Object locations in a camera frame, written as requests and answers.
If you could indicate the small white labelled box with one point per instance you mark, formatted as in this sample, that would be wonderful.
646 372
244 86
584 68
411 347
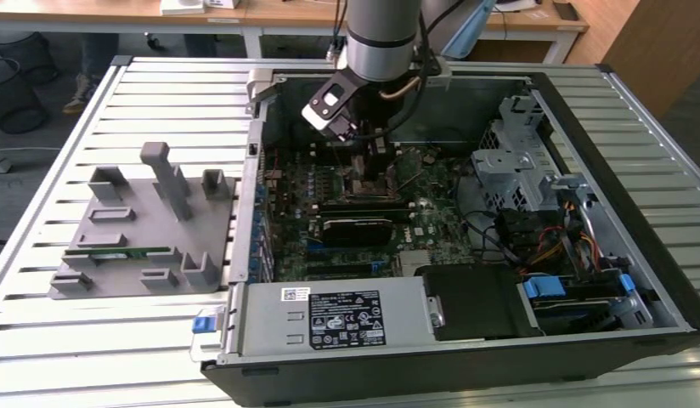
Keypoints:
223 3

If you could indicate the blue case latch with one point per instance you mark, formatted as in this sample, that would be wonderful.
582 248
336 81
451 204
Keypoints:
203 325

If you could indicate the silver metal support bracket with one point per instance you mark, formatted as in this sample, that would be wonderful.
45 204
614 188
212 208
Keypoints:
571 183

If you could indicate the black graphics card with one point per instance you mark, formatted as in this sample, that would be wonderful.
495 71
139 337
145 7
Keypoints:
356 234

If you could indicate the silver power supply unit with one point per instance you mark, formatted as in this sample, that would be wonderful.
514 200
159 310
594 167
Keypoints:
259 323

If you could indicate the black PC case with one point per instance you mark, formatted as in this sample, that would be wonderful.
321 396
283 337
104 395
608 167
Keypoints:
440 378

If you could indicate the black disk drive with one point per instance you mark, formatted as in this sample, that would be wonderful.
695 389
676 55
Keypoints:
571 316

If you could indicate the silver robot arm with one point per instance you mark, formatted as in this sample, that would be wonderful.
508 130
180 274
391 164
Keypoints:
384 34

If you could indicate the black phone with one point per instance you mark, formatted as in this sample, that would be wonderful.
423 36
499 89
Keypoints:
566 10

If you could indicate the blue disk carrier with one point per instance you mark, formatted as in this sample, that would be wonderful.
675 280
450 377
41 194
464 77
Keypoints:
543 288

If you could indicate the blue plastic clip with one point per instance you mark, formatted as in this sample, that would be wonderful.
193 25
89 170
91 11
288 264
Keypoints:
627 285

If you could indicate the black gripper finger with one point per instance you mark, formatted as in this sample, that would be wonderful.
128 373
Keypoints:
378 161

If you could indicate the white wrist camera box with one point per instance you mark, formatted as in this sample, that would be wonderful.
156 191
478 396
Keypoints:
329 102

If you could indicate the black waste bin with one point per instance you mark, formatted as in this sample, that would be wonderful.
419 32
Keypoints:
16 93

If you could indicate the green RAM stick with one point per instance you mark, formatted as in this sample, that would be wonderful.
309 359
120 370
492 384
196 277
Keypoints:
135 251

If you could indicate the grey parts rack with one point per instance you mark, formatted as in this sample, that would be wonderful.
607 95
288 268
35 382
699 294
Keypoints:
145 238

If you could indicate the silver drive cage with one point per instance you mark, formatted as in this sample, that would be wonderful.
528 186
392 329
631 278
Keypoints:
498 170

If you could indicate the CPU socket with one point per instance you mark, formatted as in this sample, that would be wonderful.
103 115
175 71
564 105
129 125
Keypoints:
384 191

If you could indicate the green motherboard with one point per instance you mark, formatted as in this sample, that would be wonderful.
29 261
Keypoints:
435 212

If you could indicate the wooden cabinet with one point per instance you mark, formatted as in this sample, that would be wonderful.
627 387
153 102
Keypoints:
656 42

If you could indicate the black plastic air shroud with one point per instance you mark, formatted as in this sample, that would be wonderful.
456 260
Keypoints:
475 297

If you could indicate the black case fan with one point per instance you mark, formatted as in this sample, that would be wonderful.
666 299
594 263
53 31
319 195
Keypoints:
296 136

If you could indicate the black RAM slot bank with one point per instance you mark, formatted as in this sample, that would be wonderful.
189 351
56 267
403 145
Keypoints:
324 155
362 210

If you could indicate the silver chipset heat sink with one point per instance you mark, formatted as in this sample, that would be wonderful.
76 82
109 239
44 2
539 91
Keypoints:
414 260

